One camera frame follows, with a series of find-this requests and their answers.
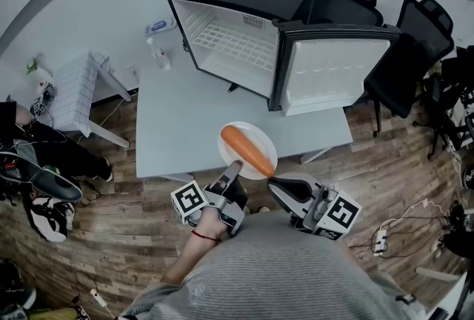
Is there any red string bracelet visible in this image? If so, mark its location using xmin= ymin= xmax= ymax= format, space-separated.
xmin=191 ymin=230 xmax=222 ymax=242

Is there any small green potted plant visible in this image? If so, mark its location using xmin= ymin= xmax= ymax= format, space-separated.
xmin=25 ymin=56 xmax=53 ymax=82

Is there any black and white bag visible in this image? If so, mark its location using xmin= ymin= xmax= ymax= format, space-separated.
xmin=24 ymin=196 xmax=75 ymax=244

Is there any white side table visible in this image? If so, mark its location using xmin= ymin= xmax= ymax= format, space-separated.
xmin=79 ymin=51 xmax=140 ymax=149

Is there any dark grey rounded seat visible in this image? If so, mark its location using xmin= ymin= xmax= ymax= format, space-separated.
xmin=31 ymin=166 xmax=84 ymax=203

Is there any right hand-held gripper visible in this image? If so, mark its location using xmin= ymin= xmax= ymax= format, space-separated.
xmin=267 ymin=172 xmax=363 ymax=241

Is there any white cable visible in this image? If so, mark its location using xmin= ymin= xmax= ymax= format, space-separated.
xmin=377 ymin=198 xmax=451 ymax=234

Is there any black round device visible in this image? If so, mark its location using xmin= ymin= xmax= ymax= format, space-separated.
xmin=442 ymin=201 xmax=474 ymax=259

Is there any person's left forearm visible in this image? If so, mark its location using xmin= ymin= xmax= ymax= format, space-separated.
xmin=161 ymin=232 xmax=223 ymax=286

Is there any black tripod stand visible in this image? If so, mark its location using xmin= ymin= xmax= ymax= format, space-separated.
xmin=425 ymin=46 xmax=474 ymax=160

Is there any white power strip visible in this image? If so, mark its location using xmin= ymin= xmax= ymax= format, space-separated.
xmin=372 ymin=229 xmax=388 ymax=256
xmin=90 ymin=287 xmax=112 ymax=316

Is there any person's left hand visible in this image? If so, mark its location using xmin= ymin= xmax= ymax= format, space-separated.
xmin=192 ymin=205 xmax=230 ymax=241

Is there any white round plate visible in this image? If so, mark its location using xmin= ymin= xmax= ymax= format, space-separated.
xmin=217 ymin=121 xmax=278 ymax=181

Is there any clear plastic water bottle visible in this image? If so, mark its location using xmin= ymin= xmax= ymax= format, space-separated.
xmin=146 ymin=37 xmax=172 ymax=71

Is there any orange carrot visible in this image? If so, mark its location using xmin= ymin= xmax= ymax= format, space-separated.
xmin=220 ymin=124 xmax=276 ymax=178

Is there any person's grey striped shirt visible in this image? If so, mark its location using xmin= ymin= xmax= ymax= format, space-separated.
xmin=118 ymin=209 xmax=427 ymax=320

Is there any idle hand-held gripper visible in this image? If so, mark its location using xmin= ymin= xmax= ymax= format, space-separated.
xmin=31 ymin=83 xmax=56 ymax=118

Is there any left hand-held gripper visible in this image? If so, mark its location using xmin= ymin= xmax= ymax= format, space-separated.
xmin=170 ymin=160 xmax=248 ymax=236

